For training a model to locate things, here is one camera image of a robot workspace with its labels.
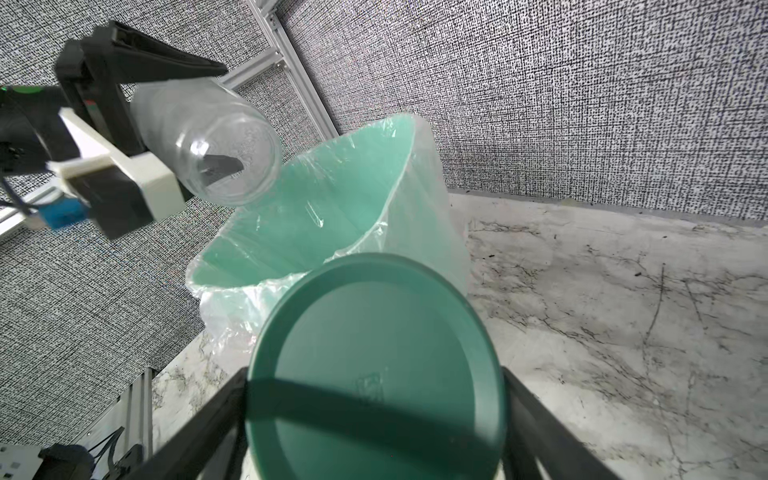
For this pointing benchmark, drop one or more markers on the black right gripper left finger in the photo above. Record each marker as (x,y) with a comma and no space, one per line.
(212,445)

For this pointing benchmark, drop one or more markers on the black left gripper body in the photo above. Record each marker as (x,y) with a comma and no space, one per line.
(87,72)

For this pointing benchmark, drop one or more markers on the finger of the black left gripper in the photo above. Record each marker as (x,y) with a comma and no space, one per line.
(215,167)
(120,54)

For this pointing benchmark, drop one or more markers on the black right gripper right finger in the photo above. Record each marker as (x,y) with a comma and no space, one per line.
(538,445)

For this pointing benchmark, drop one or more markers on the green lid peanut jar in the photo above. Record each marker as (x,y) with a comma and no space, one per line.
(181,121)

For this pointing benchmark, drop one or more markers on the green jar lid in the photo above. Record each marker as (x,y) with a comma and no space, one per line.
(374,366)

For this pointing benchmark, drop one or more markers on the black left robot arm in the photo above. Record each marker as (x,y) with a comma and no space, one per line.
(20,153)

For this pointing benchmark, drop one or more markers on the green trash bin with liner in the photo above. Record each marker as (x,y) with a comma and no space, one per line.
(379,189)

